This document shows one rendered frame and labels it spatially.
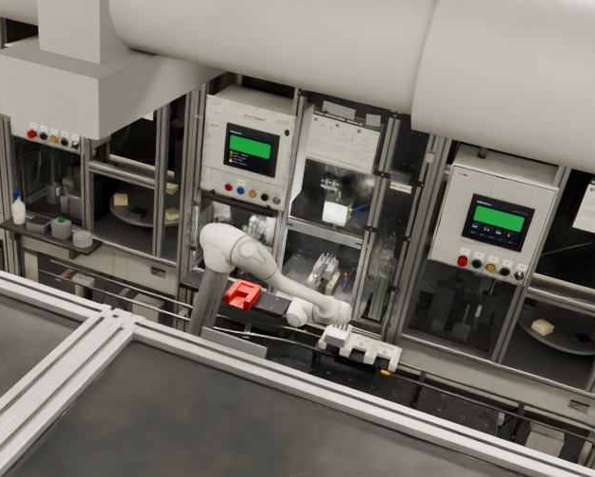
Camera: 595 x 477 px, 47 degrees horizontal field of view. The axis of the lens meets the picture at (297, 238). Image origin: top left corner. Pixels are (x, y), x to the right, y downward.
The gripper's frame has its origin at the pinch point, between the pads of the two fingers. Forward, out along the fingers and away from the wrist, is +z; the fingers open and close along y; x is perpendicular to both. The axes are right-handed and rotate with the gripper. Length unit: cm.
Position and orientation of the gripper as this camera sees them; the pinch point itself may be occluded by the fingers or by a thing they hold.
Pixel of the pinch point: (323, 272)
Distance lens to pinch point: 340.0
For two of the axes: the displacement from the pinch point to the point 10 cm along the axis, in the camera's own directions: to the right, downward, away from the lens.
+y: 1.1, -8.3, -5.5
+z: 3.4, -4.9, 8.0
